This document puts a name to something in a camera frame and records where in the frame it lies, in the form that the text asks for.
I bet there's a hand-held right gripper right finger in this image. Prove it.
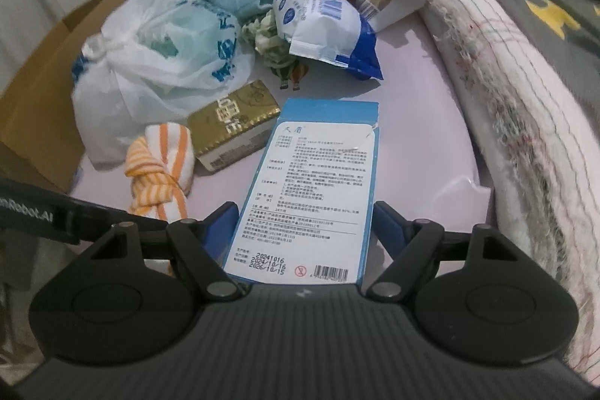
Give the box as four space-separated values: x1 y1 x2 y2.
366 202 512 302

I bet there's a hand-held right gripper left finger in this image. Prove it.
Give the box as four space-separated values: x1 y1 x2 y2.
89 202 241 302

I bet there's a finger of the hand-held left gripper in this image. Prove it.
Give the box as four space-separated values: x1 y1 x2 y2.
70 198 170 233

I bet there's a blue and white box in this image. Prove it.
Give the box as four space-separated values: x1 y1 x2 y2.
220 99 380 287

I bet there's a cardboard box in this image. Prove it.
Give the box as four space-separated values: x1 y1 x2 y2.
0 0 155 195

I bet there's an orange striped towel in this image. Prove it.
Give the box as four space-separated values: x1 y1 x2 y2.
124 123 194 223

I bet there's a gold foil box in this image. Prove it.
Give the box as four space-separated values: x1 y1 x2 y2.
186 80 281 172

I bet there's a pink balloon print sheet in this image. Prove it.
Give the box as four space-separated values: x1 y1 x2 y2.
70 0 493 288

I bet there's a white plastic bag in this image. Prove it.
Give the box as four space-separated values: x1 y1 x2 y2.
70 0 256 169

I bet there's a green and white floral cloth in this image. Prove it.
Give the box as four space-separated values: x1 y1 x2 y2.
241 13 301 70

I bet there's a white checked quilt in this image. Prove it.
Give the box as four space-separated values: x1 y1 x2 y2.
356 0 600 307

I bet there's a blue and white plastic packet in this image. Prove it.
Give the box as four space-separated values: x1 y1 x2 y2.
260 0 384 81

